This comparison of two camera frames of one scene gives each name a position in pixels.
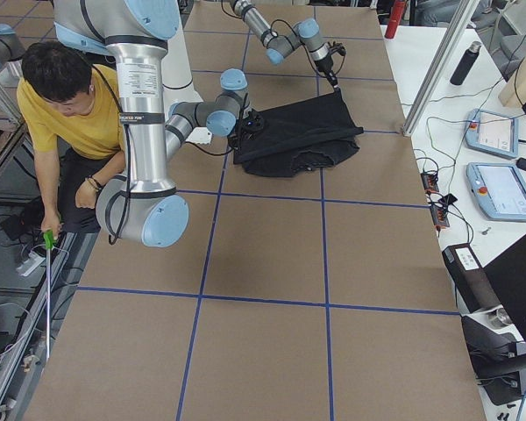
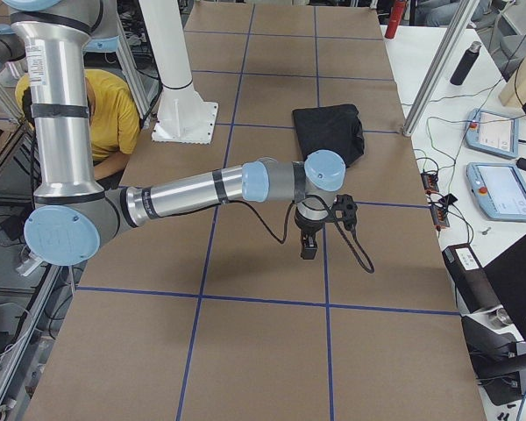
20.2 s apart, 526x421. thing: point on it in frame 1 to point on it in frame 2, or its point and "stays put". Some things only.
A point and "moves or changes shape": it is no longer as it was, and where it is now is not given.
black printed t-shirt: x=309 y=134 moves or changes shape
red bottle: x=394 y=19 stays put
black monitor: x=516 y=276 stays put
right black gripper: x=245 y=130 to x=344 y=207
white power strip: x=31 y=264 stays put
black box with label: x=472 y=281 stays put
